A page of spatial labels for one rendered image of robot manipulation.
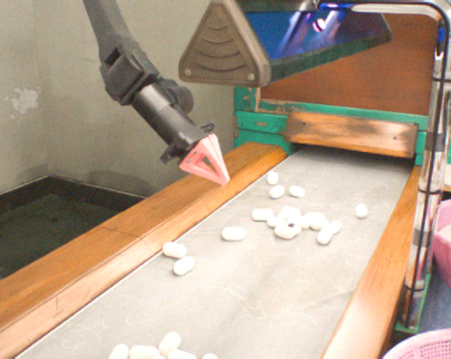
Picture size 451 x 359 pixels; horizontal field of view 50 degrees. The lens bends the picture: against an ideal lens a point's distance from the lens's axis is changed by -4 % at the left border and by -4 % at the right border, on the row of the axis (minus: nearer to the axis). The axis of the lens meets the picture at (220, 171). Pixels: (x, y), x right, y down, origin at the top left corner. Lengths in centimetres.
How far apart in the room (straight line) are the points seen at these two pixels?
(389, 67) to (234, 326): 74
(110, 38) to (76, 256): 39
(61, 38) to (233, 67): 251
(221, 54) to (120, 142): 232
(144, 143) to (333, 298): 202
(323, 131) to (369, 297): 59
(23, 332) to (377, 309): 41
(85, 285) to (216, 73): 37
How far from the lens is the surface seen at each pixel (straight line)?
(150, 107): 83
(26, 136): 304
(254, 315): 64
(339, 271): 75
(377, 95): 119
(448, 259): 85
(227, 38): 41
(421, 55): 117
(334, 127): 117
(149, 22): 248
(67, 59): 288
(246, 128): 130
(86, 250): 76
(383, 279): 69
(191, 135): 79
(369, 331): 59
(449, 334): 61
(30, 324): 63
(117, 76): 86
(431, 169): 60
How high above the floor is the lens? 111
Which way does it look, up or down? 19 degrees down
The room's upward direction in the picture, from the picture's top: straight up
